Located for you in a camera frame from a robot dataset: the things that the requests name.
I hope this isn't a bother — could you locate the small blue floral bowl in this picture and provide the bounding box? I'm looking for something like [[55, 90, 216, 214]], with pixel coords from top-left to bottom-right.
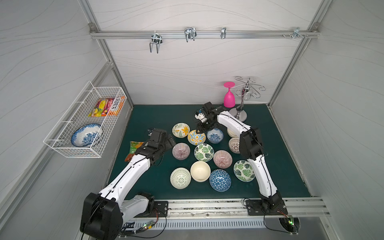
[[206, 128, 224, 144]]

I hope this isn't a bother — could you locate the purple striped bowl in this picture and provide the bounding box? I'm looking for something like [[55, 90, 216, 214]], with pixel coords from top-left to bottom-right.
[[172, 143, 191, 161]]

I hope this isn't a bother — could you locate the orange blue flower bowl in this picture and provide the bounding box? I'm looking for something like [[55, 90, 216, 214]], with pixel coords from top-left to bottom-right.
[[187, 130, 206, 146]]

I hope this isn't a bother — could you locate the yellow flower bowl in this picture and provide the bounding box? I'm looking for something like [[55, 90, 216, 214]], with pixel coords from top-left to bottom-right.
[[172, 123, 190, 138]]

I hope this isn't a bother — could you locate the cream bowl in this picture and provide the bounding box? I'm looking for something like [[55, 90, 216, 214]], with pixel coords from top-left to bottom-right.
[[190, 161, 211, 183], [227, 128, 241, 138]]

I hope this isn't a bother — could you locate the cream bowl front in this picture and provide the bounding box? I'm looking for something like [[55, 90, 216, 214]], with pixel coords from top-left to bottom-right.
[[190, 161, 211, 183]]

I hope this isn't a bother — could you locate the blue triangle bowl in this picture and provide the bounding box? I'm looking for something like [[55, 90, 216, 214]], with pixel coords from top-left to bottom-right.
[[209, 169, 232, 192]]

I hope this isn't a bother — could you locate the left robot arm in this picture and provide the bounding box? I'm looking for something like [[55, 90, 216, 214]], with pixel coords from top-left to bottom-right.
[[80, 129, 176, 240]]

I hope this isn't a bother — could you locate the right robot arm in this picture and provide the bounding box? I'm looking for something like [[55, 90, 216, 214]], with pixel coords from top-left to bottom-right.
[[195, 102, 284, 211]]

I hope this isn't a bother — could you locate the green snack bag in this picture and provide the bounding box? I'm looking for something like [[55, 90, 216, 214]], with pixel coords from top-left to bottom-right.
[[125, 141, 144, 163]]

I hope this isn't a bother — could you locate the pink plastic goblet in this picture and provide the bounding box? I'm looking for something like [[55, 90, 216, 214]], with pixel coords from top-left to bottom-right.
[[223, 82, 236, 108]]

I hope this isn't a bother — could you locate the green leaf bowl centre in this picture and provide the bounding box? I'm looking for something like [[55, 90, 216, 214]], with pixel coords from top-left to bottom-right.
[[194, 144, 215, 162]]

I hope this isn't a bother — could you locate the green leaf bowl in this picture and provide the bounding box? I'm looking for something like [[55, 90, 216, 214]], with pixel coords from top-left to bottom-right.
[[234, 160, 255, 183], [194, 144, 215, 162]]

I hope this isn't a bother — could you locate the brown lattice bowl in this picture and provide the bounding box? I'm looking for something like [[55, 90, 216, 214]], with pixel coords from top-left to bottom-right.
[[229, 137, 240, 154]]

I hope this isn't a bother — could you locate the green lattice bowl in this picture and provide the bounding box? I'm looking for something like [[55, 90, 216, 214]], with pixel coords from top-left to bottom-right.
[[170, 168, 192, 190]]

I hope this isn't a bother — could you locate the pink striped bowl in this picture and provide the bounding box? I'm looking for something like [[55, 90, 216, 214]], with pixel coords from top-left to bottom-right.
[[214, 150, 233, 169]]

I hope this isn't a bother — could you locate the chrome glass holder stand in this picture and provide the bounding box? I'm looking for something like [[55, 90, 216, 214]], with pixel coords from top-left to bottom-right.
[[230, 76, 266, 122]]

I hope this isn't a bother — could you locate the colourful snack packet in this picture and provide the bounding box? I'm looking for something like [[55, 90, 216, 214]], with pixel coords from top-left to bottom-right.
[[88, 96, 126, 117]]

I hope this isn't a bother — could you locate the green leaf bowl right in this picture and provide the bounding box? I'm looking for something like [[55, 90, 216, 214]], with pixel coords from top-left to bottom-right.
[[234, 160, 255, 183]]

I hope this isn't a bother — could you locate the blue white porcelain bowl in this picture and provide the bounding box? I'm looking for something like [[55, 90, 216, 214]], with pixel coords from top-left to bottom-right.
[[71, 124, 103, 148]]

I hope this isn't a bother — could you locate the metal hook centre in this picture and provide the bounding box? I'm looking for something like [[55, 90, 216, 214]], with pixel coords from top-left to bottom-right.
[[184, 27, 197, 43]]

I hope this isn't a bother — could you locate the small metal hook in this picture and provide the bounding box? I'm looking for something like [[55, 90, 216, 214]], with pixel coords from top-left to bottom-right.
[[221, 27, 227, 40]]

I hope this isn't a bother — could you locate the double metal hook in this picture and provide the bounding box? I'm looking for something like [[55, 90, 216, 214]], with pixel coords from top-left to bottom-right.
[[149, 33, 163, 54]]

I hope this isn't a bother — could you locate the metal hook right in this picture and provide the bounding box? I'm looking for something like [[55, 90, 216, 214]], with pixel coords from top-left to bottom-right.
[[282, 28, 309, 39]]

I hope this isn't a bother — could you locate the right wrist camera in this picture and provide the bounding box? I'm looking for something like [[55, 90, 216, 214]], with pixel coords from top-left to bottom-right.
[[195, 109, 207, 123]]

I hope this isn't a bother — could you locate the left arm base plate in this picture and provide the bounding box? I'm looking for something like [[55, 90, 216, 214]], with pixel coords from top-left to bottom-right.
[[149, 200, 169, 218]]

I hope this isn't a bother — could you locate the white wire basket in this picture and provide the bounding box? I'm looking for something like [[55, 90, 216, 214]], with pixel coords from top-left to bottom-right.
[[44, 82, 127, 158]]

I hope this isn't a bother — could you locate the left base cable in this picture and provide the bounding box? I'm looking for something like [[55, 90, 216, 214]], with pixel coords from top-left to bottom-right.
[[116, 206, 168, 239]]

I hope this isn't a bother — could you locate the base cable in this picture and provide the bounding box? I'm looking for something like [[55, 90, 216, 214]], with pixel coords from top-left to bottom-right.
[[242, 196, 301, 235], [116, 206, 168, 239]]

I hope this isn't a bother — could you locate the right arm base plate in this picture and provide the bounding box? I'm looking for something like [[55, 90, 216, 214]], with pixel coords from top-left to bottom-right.
[[242, 198, 289, 217]]

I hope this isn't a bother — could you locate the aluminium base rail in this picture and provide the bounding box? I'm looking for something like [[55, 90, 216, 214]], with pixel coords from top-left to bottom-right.
[[82, 196, 331, 222]]

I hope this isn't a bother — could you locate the aluminium cross rail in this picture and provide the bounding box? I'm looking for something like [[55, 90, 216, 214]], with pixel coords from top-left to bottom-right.
[[90, 24, 321, 41]]

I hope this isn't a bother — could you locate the right base cable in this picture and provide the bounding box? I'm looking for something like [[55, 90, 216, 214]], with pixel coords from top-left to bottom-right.
[[242, 196, 301, 235]]

